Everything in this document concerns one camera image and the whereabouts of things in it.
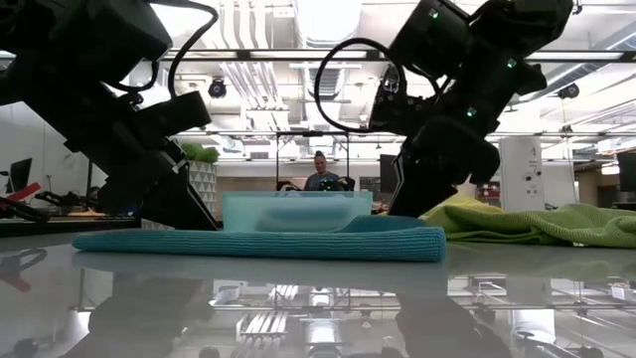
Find lime green microfiber towel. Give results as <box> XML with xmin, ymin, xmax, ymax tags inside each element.
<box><xmin>425</xmin><ymin>202</ymin><xmax>636</xmax><ymax>249</ymax></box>

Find person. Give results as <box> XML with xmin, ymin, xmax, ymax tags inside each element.
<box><xmin>303</xmin><ymin>149</ymin><xmax>345</xmax><ymax>193</ymax></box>

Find black office monitor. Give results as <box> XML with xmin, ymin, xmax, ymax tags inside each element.
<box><xmin>616</xmin><ymin>150</ymin><xmax>636</xmax><ymax>193</ymax></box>
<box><xmin>380</xmin><ymin>153</ymin><xmax>401</xmax><ymax>196</ymax></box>
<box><xmin>5</xmin><ymin>157</ymin><xmax>34</xmax><ymax>195</ymax></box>

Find green artificial succulent plant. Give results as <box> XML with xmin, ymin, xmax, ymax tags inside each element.
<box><xmin>179</xmin><ymin>142</ymin><xmax>222</xmax><ymax>165</ymax></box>

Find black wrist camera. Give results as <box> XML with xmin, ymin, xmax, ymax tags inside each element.
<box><xmin>368</xmin><ymin>63</ymin><xmax>429</xmax><ymax>134</ymax></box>
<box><xmin>138</xmin><ymin>90</ymin><xmax>214</xmax><ymax>142</ymax></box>

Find silver ceiling air duct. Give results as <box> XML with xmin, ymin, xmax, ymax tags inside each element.
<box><xmin>292</xmin><ymin>0</ymin><xmax>363</xmax><ymax>50</ymax></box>

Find teal microfiber towel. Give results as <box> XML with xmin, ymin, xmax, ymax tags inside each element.
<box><xmin>72</xmin><ymin>213</ymin><xmax>447</xmax><ymax>264</ymax></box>

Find teal translucent plastic bin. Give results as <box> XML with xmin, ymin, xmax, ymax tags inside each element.
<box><xmin>221</xmin><ymin>190</ymin><xmax>374</xmax><ymax>234</ymax></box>

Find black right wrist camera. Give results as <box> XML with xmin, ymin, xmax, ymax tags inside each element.
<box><xmin>368</xmin><ymin>63</ymin><xmax>429</xmax><ymax>134</ymax></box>

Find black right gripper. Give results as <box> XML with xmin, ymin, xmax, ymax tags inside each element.
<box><xmin>387</xmin><ymin>116</ymin><xmax>501</xmax><ymax>219</ymax></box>

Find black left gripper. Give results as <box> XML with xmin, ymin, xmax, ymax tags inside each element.
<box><xmin>64</xmin><ymin>98</ymin><xmax>221</xmax><ymax>233</ymax></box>

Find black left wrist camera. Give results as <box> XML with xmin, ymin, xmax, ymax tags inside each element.
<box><xmin>138</xmin><ymin>90</ymin><xmax>214</xmax><ymax>142</ymax></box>

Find yellow microfiber towel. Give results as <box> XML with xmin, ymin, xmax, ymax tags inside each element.
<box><xmin>421</xmin><ymin>191</ymin><xmax>504</xmax><ymax>220</ymax></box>

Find white triangle-patterned plant pot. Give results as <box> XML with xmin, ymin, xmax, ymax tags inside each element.
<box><xmin>186</xmin><ymin>159</ymin><xmax>219</xmax><ymax>219</ymax></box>

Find white building pillar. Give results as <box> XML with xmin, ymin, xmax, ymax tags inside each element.
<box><xmin>498</xmin><ymin>134</ymin><xmax>545</xmax><ymax>214</ymax></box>

